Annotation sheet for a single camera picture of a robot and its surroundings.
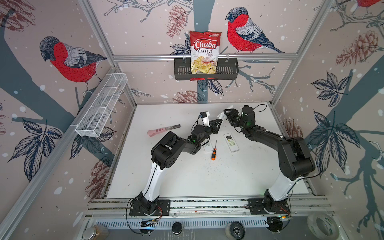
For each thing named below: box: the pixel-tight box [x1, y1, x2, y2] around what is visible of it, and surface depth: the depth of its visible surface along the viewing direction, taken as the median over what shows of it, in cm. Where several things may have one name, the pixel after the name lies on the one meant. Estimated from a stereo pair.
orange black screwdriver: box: [211, 139, 218, 161], surface depth 94 cm
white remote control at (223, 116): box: [217, 105, 234, 121], surface depth 93 cm
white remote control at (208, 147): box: [202, 140, 214, 153], surface depth 97 cm
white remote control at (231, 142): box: [223, 133, 240, 153], surface depth 99 cm
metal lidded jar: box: [83, 225, 110, 240], surface depth 62 cm
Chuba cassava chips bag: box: [189, 30, 222, 81], surface depth 86 cm
